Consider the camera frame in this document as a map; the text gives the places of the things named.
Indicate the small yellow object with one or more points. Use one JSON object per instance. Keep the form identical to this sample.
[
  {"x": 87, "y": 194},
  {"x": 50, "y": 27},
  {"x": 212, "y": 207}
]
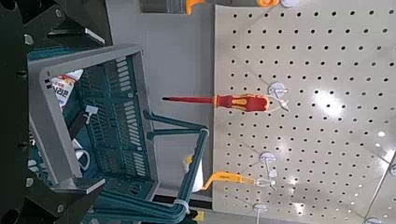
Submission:
[{"x": 199, "y": 216}]

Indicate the teal grey plastic crate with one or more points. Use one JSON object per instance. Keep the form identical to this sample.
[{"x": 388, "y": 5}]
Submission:
[{"x": 112, "y": 124}]

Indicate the red yellow screwdriver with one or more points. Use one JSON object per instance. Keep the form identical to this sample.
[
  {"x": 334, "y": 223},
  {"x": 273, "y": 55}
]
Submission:
[{"x": 243, "y": 102}]

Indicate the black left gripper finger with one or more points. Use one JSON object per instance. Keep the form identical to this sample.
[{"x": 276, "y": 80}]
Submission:
[
  {"x": 71, "y": 199},
  {"x": 71, "y": 31}
]

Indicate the beige pegboard panel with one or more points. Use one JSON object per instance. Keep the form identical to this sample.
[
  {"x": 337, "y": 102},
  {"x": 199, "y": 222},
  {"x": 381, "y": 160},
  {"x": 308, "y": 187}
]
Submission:
[
  {"x": 311, "y": 62},
  {"x": 389, "y": 202}
]

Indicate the orange grey paintbrush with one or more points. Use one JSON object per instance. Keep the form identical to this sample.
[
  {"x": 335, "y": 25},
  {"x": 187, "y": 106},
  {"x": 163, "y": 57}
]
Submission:
[{"x": 193, "y": 3}]

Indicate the white bottle yellow cap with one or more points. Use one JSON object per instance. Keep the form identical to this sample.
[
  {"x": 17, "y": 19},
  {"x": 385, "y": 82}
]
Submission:
[{"x": 200, "y": 180}]

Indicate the white red printed package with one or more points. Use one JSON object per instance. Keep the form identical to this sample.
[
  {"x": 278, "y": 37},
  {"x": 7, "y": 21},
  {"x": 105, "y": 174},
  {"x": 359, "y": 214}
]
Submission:
[{"x": 63, "y": 90}]

